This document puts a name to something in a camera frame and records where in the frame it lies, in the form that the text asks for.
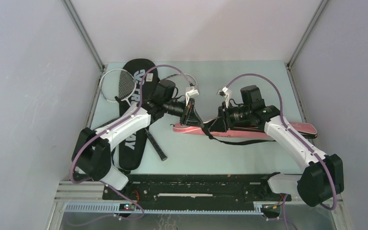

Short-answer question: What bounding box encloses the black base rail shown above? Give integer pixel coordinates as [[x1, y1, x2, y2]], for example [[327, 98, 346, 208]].
[[121, 174, 284, 212]]

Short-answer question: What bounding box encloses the white racket under pink bag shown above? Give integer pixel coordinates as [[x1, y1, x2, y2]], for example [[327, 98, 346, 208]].
[[164, 73, 197, 86]]

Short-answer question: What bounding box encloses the pink sport racket bag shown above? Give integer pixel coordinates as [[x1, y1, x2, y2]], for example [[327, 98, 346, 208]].
[[172, 120, 317, 142]]

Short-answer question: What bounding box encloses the left aluminium frame post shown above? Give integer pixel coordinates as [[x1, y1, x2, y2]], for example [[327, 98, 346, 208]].
[[61, 0, 105, 127]]

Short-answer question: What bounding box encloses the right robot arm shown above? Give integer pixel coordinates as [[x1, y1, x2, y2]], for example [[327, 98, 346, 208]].
[[180, 85, 344, 210]]

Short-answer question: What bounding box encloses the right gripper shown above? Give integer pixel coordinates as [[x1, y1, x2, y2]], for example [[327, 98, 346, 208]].
[[208, 102, 251, 133]]

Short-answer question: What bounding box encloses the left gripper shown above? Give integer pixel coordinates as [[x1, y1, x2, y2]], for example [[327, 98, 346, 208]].
[[163, 97, 204, 128]]

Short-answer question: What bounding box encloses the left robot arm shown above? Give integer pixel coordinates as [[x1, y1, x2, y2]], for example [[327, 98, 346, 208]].
[[71, 80, 199, 200]]

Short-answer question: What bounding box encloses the right aluminium frame post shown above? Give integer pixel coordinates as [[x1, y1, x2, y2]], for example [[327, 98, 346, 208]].
[[287, 0, 331, 69]]

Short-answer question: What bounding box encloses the black racket bag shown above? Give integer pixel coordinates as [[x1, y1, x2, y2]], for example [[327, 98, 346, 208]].
[[114, 58, 160, 171]]

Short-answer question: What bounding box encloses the aluminium frame post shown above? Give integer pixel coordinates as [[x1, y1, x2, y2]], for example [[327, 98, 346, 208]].
[[287, 0, 331, 69], [61, 0, 105, 127]]

